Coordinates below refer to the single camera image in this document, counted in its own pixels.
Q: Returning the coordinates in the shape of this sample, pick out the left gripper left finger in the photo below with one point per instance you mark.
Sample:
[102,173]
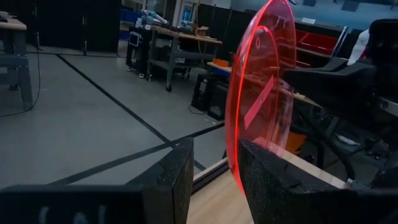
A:
[124,205]

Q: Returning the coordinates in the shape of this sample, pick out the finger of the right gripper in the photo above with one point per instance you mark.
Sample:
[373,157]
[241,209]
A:
[339,84]
[335,63]

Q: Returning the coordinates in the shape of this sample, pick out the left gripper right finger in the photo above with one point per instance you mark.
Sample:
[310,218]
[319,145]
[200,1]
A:
[295,199]

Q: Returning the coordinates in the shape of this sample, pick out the red translucent plate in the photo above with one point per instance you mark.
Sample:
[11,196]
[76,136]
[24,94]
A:
[258,77]

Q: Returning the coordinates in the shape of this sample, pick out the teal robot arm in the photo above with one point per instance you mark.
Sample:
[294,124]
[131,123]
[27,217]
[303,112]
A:
[154,17]

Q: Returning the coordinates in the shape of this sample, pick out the red storage bins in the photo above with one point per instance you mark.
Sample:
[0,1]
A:
[317,43]

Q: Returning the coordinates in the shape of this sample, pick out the white cloth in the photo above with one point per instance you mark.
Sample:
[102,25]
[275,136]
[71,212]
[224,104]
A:
[357,46]

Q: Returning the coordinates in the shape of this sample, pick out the small orange box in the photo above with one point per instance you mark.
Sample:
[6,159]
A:
[220,62]

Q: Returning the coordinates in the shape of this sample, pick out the black equipment box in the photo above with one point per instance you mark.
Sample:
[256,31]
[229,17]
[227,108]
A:
[219,102]

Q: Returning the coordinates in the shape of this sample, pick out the black computer tower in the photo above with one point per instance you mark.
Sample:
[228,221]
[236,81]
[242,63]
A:
[203,93]

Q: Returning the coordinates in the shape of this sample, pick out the small cardboard box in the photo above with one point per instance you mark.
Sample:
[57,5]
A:
[202,30]

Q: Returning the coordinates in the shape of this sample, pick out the wooden top workbench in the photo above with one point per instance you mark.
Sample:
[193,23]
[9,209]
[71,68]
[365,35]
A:
[186,35]

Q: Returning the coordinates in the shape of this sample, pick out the grey metal leg table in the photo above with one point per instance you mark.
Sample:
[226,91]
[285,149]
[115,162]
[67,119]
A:
[21,62]

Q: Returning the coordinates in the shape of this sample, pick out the black table frame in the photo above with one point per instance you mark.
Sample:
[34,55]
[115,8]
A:
[211,175]

